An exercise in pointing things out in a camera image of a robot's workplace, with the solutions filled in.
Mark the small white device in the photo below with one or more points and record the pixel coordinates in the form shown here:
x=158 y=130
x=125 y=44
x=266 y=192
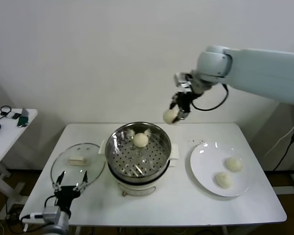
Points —
x=11 y=115

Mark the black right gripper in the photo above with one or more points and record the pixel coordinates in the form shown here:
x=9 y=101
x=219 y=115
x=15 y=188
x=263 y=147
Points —
x=185 y=101

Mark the white side table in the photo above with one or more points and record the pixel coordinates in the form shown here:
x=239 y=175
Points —
x=5 y=144

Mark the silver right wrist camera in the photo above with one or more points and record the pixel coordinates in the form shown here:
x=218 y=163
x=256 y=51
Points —
x=182 y=79

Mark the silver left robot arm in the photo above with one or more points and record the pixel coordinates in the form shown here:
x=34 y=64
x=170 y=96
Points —
x=60 y=225

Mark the white steamed baozi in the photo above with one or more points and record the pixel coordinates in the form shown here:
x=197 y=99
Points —
x=234 y=164
x=223 y=180
x=140 y=140
x=170 y=116

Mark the scattered dark crumbs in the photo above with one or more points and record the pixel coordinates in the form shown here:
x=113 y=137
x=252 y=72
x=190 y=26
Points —
x=196 y=141

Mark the small black device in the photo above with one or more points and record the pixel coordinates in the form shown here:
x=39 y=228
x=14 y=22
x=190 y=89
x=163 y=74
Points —
x=16 y=116

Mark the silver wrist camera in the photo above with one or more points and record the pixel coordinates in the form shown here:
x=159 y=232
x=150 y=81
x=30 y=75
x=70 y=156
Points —
x=182 y=79
x=51 y=213

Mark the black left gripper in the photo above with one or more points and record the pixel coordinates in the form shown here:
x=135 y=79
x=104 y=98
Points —
x=66 y=194

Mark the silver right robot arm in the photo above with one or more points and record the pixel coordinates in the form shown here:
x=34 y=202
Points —
x=259 y=71

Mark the round glass lid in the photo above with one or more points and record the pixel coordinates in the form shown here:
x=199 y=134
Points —
x=68 y=171

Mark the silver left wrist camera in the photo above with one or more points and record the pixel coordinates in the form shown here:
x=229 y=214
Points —
x=51 y=213

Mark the dark floor power strip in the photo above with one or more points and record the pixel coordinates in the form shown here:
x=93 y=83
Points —
x=14 y=213

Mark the large white plate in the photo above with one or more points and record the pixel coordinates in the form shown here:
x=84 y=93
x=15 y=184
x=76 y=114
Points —
x=205 y=166

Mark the stainless steel steamer basket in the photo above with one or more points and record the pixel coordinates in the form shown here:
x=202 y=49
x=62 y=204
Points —
x=122 y=156

